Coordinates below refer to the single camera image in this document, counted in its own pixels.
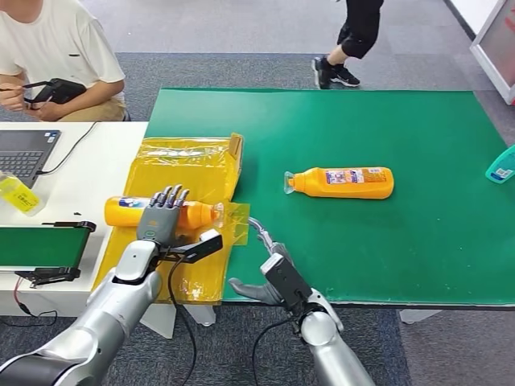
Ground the black handheld controller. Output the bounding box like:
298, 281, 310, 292
22, 78, 88, 106

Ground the black laptop cable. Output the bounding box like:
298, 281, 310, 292
35, 121, 100, 177

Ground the white table leg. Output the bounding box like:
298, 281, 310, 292
139, 302, 217, 340
399, 309, 443, 326

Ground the person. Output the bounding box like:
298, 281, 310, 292
0, 0, 132, 124
310, 0, 385, 91

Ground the white desk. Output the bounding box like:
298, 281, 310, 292
0, 121, 150, 321

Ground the yellow-taped cardboard box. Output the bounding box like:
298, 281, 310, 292
92, 133, 251, 306

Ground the orange detergent bottle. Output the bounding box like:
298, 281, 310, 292
104, 195, 225, 230
283, 166, 396, 201

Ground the person's left hand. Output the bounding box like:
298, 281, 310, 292
29, 98, 67, 122

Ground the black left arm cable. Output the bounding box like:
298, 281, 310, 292
167, 255, 198, 386

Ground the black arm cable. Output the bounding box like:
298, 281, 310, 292
167, 255, 198, 386
252, 318, 301, 386

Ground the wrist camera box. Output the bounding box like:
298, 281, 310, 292
260, 253, 313, 316
163, 228, 224, 266

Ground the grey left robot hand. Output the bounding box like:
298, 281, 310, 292
135, 184, 191, 248

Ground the teal plastic bottle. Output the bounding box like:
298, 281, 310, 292
485, 143, 515, 186

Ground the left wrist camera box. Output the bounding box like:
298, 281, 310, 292
163, 228, 224, 266

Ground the green panel in black holder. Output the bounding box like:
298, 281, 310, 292
0, 220, 97, 290

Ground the clear bottle with yellow label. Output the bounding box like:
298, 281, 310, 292
0, 171, 45, 218

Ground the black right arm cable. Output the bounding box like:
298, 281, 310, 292
252, 318, 301, 386

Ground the person's right hand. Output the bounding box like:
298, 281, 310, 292
0, 82, 26, 113

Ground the grey laptop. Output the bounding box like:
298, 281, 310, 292
0, 129, 62, 189

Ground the white framed board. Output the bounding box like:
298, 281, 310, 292
470, 0, 515, 106

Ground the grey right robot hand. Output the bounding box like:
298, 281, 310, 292
228, 217, 295, 307

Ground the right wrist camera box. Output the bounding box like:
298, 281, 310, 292
260, 253, 313, 316

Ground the red and black cable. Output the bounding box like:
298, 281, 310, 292
0, 277, 58, 327

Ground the green table mat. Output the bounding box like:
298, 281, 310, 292
144, 88, 515, 307

